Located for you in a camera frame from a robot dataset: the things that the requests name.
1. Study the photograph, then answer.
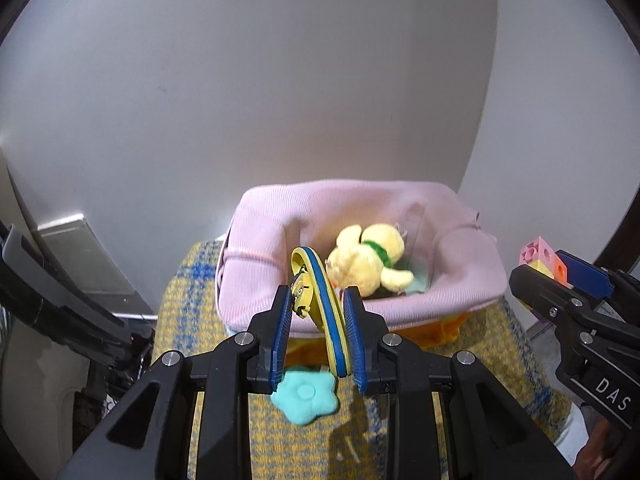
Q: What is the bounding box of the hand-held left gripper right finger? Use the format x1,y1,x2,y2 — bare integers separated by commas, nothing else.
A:
341,285,576,480

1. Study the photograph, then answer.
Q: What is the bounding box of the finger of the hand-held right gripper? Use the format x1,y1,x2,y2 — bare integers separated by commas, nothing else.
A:
555,249,640,311
509,262,596,341

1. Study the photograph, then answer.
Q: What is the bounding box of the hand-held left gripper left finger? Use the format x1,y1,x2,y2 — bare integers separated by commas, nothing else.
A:
60,284,296,480

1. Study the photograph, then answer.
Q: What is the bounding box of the multicoloured toy cube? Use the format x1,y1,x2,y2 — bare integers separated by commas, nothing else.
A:
518,236,571,328

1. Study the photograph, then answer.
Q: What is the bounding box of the yellow blue toy slipper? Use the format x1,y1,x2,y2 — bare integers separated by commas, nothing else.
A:
290,246,351,378

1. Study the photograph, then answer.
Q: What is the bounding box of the yellow plush dog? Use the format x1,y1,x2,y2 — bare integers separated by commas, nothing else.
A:
325,223,416,297

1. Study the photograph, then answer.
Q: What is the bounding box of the pink knitted fabric basket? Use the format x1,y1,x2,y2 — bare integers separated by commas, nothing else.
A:
216,178,506,338

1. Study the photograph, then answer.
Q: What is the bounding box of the teal star toy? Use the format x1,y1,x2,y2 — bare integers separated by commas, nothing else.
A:
271,365,341,427

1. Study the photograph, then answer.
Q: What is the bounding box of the teal foam piece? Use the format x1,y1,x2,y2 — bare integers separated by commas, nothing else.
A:
397,260,431,295

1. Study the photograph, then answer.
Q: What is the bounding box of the yellow blue checked blanket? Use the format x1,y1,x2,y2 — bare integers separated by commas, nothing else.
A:
150,240,573,480

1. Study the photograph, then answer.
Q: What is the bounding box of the black grey folded frame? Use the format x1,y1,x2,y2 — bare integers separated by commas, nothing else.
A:
0,220,151,391

